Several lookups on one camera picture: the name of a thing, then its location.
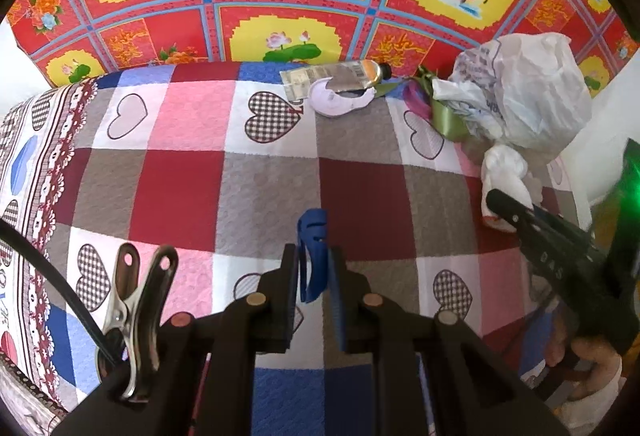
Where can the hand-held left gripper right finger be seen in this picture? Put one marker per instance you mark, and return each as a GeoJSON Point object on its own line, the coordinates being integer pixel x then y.
{"type": "Point", "coordinates": [339, 311]}

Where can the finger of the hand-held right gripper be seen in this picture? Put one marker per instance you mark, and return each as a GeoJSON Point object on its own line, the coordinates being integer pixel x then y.
{"type": "Point", "coordinates": [515, 216]}

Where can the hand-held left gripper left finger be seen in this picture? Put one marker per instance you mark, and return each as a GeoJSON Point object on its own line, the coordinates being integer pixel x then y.
{"type": "Point", "coordinates": [282, 316]}

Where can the white paper wad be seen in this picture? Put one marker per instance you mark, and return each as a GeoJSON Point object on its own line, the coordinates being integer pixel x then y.
{"type": "Point", "coordinates": [505, 171]}

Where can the blue plastic clip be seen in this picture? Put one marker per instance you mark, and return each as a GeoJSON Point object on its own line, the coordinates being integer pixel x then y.
{"type": "Point", "coordinates": [312, 236]}

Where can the green ribbon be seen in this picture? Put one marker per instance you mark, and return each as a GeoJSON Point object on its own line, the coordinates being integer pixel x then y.
{"type": "Point", "coordinates": [447, 121]}

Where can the person's right forearm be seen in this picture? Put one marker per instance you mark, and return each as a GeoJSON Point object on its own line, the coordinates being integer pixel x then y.
{"type": "Point", "coordinates": [590, 416]}

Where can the person's right hand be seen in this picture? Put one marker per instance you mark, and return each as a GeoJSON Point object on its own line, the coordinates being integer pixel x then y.
{"type": "Point", "coordinates": [605, 366]}

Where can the white crumpled plastic bag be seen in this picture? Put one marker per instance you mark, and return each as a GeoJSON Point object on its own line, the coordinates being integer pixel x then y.
{"type": "Point", "coordinates": [540, 91]}

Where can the silver metal clip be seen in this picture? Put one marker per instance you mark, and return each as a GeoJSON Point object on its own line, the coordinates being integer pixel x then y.
{"type": "Point", "coordinates": [140, 306]}

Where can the checkered heart bedsheet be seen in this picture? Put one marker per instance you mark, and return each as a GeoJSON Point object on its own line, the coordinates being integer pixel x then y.
{"type": "Point", "coordinates": [200, 196]}

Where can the purple ribbon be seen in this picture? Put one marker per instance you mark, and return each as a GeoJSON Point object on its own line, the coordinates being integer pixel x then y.
{"type": "Point", "coordinates": [417, 99]}

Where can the lilac white plastic piece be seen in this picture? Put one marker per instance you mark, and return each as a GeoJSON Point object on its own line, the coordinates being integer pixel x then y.
{"type": "Point", "coordinates": [335, 106]}

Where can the silver tube orange cap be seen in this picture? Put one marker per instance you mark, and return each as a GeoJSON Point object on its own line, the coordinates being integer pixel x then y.
{"type": "Point", "coordinates": [350, 74]}

